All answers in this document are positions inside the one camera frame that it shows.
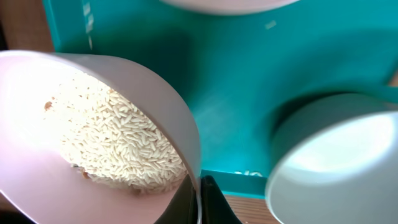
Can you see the pink small bowl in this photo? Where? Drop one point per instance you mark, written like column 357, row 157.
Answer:
column 39, row 183

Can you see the teal serving tray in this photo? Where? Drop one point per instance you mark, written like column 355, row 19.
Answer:
column 240, row 75

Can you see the pile of rice grains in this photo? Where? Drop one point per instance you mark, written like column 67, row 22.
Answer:
column 109, row 140

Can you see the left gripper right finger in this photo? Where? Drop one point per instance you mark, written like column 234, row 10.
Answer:
column 215, row 207

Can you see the large white plate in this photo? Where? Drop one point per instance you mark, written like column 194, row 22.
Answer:
column 229, row 7

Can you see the grey bowl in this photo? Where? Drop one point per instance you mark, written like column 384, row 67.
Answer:
column 335, row 161

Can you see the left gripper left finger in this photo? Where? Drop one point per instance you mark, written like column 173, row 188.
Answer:
column 180, row 205

